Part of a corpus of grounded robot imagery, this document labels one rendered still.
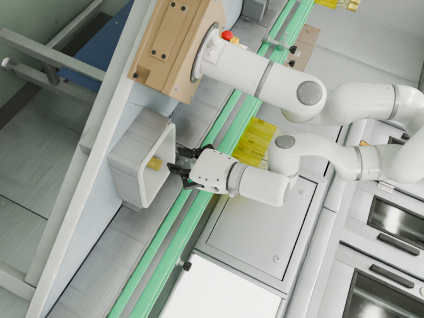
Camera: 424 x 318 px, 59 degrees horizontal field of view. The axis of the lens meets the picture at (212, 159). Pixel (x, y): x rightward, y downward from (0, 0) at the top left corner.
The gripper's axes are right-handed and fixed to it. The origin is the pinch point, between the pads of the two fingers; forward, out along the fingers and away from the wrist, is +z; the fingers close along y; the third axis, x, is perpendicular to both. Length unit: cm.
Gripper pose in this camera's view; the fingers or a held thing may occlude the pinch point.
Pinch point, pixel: (179, 160)
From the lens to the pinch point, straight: 96.4
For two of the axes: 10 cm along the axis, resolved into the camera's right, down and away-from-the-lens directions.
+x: -1.6, -6.0, -7.8
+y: 4.3, -7.6, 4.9
